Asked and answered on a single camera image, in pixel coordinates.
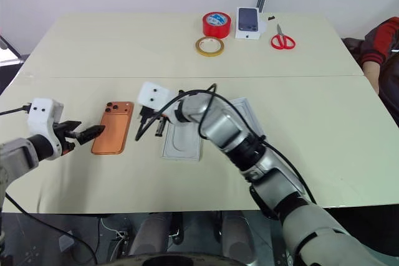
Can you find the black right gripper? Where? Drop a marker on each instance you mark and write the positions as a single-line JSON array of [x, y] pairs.
[[150, 114]]

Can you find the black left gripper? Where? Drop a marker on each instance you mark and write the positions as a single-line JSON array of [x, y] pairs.
[[64, 139]]

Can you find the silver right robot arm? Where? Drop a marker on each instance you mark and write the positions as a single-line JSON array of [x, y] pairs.
[[224, 126]]

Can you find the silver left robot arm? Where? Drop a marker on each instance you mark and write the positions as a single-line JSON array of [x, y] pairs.
[[18, 154]]

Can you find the white phone box base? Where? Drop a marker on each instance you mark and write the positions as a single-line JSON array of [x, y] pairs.
[[184, 151]]

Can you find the white phone box lid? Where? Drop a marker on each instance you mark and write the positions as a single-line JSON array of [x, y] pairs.
[[249, 113]]

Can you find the white box with phone print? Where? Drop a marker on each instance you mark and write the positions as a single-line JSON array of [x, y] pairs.
[[247, 34]]

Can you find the bystander bare hand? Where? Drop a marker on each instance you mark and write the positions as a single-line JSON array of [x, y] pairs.
[[372, 73]]

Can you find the orange smartphone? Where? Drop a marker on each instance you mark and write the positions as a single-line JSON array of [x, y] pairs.
[[113, 132]]

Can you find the yellow tape roll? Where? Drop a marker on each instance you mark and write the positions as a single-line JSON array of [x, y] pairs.
[[209, 55]]

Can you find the dark grey side furniture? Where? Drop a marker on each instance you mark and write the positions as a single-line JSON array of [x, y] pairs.
[[9, 66]]

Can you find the grey rounded shape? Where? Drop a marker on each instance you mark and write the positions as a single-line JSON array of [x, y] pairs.
[[152, 235], [237, 238]]

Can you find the red tape roll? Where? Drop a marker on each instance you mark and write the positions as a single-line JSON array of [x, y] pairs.
[[215, 31]]

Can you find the dark rounded rim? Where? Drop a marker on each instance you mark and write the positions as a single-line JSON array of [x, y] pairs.
[[174, 260]]

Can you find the small white paper sheet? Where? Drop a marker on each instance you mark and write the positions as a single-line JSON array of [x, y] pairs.
[[263, 26]]

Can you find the small black clip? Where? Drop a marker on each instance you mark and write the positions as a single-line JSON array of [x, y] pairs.
[[271, 17]]

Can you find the person in red black jacket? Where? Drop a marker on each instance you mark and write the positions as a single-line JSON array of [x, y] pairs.
[[381, 40]]

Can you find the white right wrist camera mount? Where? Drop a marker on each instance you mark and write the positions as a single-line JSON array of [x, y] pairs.
[[152, 94]]

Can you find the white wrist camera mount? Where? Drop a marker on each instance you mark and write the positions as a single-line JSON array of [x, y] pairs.
[[152, 94], [43, 113]]

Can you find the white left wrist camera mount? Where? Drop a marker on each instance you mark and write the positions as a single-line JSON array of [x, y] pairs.
[[43, 113]]

